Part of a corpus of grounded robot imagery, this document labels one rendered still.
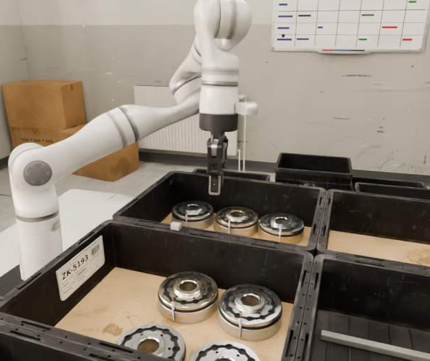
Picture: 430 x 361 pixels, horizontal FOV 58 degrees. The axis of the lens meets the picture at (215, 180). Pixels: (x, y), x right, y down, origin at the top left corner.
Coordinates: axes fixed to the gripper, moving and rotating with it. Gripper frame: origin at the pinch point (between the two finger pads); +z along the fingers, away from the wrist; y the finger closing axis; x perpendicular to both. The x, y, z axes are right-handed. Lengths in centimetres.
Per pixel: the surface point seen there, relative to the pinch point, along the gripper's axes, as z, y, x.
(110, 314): 18.5, 20.3, -15.0
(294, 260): 8.5, 14.9, 15.0
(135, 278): 17.3, 10.0, -14.0
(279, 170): 25, -128, 21
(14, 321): 10.4, 35.3, -21.8
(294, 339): 9.6, 34.7, 13.3
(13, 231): 27, -29, -64
